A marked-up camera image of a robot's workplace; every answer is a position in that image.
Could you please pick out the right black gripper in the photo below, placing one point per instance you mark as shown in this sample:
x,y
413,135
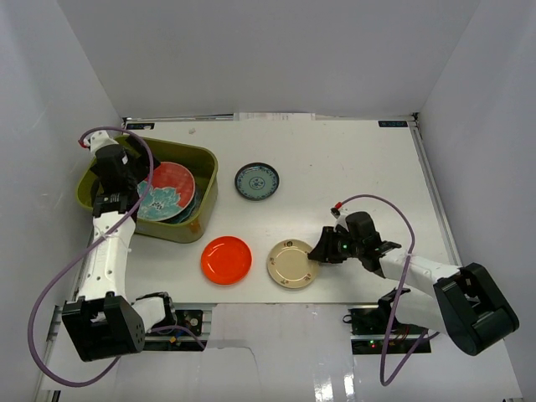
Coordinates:
x,y
324,251

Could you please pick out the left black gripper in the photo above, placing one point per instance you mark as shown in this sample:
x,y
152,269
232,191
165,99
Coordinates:
x,y
140,161

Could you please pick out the cream floral plate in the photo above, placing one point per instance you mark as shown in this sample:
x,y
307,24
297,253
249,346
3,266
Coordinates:
x,y
289,266

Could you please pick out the teal and red floral plate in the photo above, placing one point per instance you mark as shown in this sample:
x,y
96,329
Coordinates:
x,y
172,190

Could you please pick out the teal scalloped plate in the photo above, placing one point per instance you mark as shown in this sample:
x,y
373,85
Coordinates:
x,y
190,209

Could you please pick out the small blue patterned dish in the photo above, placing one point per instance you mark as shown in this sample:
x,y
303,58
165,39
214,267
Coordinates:
x,y
256,181

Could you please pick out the orange plate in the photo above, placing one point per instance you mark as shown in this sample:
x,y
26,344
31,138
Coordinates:
x,y
226,260

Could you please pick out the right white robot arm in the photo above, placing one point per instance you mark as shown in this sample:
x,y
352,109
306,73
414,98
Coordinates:
x,y
463,302

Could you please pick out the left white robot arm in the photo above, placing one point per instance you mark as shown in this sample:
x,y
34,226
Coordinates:
x,y
102,323

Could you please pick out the left blue table label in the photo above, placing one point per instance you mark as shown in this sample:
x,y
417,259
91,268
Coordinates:
x,y
140,126

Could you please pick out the blue table label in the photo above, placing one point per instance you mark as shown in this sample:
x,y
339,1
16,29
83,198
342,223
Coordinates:
x,y
393,124
140,126

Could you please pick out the right blue table label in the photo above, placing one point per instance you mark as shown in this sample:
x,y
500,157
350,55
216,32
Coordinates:
x,y
393,124

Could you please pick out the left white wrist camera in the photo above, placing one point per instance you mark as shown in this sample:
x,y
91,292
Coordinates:
x,y
97,140

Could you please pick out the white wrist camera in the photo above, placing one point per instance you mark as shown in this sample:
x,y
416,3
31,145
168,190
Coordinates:
x,y
97,140
339,215

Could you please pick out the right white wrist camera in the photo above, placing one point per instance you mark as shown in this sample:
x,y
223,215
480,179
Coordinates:
x,y
339,215

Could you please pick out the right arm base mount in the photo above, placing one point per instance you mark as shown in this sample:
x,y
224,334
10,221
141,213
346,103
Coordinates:
x,y
368,326

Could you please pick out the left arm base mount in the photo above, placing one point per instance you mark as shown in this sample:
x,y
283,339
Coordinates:
x,y
184,334

